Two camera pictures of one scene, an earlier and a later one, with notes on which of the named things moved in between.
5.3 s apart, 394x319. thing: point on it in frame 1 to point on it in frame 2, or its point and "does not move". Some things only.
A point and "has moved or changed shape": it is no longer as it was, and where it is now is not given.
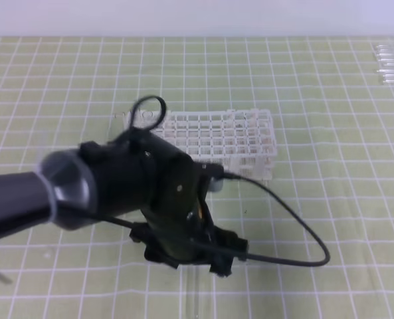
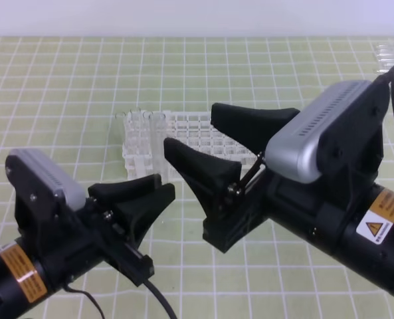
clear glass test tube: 193,291 has moved or changed shape
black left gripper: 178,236 to 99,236
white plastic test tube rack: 242,141 does not move
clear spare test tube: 388,50 does not move
